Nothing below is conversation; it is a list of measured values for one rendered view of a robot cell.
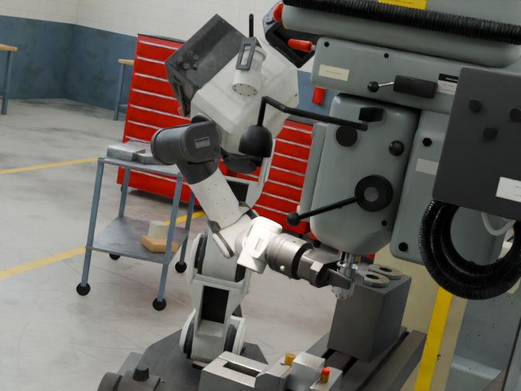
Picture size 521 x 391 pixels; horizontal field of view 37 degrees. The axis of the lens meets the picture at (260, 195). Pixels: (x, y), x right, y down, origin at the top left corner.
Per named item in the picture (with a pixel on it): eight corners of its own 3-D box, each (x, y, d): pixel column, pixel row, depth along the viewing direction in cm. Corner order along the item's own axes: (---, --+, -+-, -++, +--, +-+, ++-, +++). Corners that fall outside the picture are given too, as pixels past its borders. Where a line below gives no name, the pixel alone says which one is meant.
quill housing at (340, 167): (295, 243, 161) (325, 88, 155) (326, 227, 180) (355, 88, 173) (383, 270, 154) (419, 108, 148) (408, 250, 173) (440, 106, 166)
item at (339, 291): (357, 296, 169) (361, 272, 168) (340, 298, 167) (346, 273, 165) (342, 288, 173) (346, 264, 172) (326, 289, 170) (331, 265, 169)
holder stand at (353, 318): (326, 347, 203) (341, 274, 199) (357, 326, 222) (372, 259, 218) (369, 363, 198) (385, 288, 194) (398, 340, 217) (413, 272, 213)
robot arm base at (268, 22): (248, 30, 213) (261, 37, 203) (278, -8, 212) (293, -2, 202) (287, 64, 220) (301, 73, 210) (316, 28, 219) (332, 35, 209)
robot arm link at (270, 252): (288, 231, 174) (248, 216, 181) (268, 276, 173) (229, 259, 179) (309, 245, 184) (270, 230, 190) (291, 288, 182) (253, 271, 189)
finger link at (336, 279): (349, 292, 166) (325, 282, 169) (352, 278, 165) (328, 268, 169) (345, 292, 165) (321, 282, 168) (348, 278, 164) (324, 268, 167)
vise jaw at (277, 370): (253, 387, 158) (257, 368, 157) (274, 366, 169) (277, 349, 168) (281, 396, 156) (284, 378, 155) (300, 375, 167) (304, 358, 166)
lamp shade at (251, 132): (235, 147, 173) (239, 120, 171) (266, 152, 175) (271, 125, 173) (242, 154, 166) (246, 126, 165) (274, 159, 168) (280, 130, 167)
